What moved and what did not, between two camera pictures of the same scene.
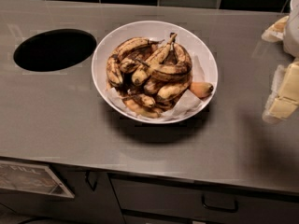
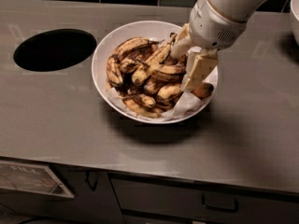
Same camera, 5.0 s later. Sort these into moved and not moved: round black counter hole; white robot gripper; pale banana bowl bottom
Moved: white robot gripper
Not moved: pale banana bowl bottom; round black counter hole
